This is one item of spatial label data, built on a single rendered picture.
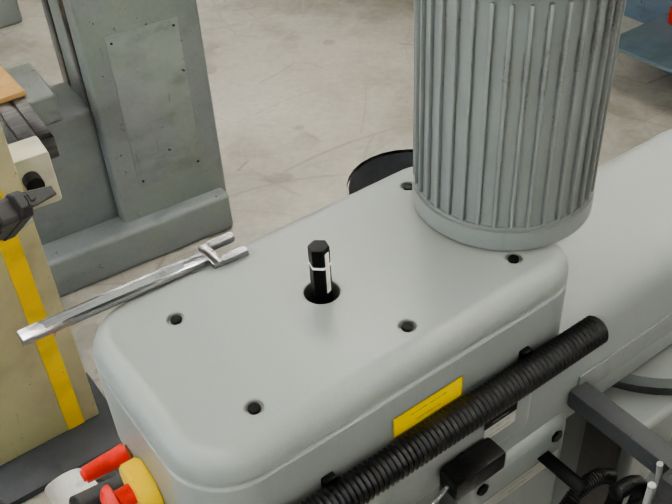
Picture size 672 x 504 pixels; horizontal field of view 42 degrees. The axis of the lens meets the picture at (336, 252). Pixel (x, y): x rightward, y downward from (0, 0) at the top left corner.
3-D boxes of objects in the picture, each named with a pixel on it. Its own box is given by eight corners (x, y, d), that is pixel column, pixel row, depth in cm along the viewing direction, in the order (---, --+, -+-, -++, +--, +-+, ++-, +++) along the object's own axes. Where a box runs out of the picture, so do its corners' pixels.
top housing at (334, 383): (221, 595, 80) (195, 492, 70) (102, 421, 97) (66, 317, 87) (571, 360, 100) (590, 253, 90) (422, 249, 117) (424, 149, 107)
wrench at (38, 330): (27, 353, 83) (24, 347, 83) (14, 329, 86) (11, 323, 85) (248, 255, 93) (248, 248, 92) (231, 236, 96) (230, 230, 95)
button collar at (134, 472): (152, 531, 86) (140, 495, 82) (125, 491, 90) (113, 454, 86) (170, 520, 87) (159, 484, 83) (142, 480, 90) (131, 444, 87)
